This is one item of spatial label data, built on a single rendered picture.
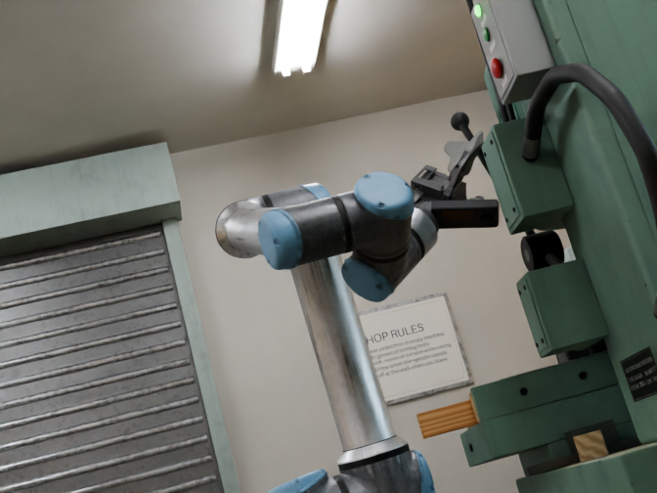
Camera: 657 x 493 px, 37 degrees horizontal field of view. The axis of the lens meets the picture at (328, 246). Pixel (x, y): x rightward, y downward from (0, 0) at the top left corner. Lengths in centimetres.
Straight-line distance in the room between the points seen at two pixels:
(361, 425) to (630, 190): 86
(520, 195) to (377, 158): 351
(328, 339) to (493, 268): 294
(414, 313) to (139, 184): 142
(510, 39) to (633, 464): 59
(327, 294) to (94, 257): 281
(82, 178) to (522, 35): 335
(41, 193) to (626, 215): 354
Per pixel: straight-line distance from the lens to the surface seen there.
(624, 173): 134
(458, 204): 167
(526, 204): 145
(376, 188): 148
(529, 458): 174
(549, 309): 145
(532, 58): 141
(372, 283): 155
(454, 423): 161
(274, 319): 463
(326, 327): 199
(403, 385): 463
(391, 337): 466
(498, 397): 159
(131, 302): 463
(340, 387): 199
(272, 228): 144
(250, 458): 452
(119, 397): 453
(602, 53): 141
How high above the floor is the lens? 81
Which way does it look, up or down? 15 degrees up
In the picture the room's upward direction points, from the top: 16 degrees counter-clockwise
